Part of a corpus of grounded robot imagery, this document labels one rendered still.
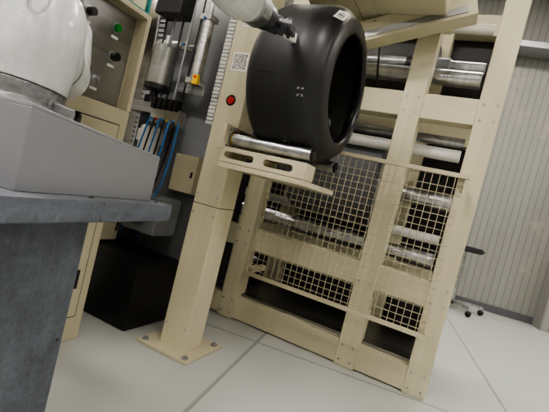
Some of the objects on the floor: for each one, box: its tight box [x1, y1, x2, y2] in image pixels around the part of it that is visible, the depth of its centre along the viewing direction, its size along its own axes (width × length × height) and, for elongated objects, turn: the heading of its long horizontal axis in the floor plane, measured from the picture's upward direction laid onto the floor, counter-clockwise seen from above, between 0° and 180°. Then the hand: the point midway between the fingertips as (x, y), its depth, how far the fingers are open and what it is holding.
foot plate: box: [135, 329, 222, 365], centre depth 172 cm, size 27×27×2 cm
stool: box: [450, 245, 485, 317], centre depth 420 cm, size 61×63×67 cm
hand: (290, 35), depth 127 cm, fingers closed
